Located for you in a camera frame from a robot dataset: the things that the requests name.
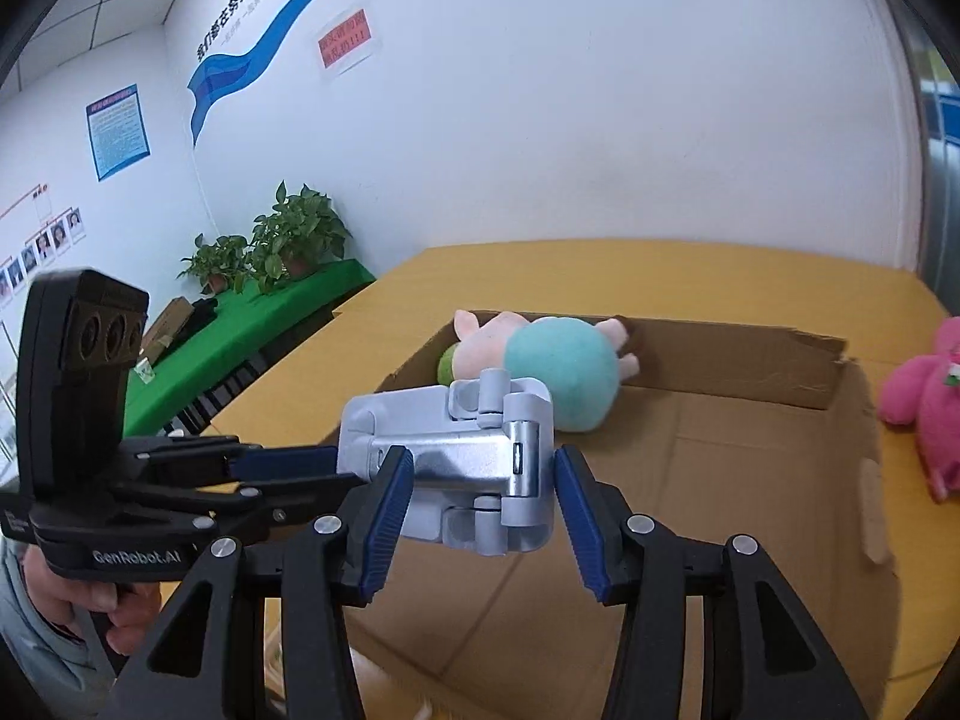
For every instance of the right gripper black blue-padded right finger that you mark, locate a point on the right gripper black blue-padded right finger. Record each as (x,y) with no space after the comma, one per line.
(763,654)

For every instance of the small potted green plant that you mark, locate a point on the small potted green plant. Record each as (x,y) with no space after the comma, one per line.
(217,266)

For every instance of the pink bear plush toy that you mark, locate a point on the pink bear plush toy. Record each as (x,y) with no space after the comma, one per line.
(923,393)

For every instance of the person's hand holding gripper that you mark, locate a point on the person's hand holding gripper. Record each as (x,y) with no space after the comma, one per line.
(57,599)

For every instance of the large potted green plant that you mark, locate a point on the large potted green plant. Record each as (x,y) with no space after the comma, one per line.
(299,234)

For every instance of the pink pig plush teal dress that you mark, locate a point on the pink pig plush teal dress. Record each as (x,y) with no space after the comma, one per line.
(582,364)

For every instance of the flat cardboard on green table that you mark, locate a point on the flat cardboard on green table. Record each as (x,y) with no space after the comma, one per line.
(164,330)

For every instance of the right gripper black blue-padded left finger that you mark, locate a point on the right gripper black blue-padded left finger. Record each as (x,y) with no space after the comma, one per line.
(257,630)

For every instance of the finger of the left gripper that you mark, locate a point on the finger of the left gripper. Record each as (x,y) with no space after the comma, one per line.
(283,464)
(272,509)

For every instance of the black camera box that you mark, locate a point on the black camera box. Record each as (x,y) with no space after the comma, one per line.
(81,334)

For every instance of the green cloth covered table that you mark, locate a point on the green cloth covered table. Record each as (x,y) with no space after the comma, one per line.
(244,323)

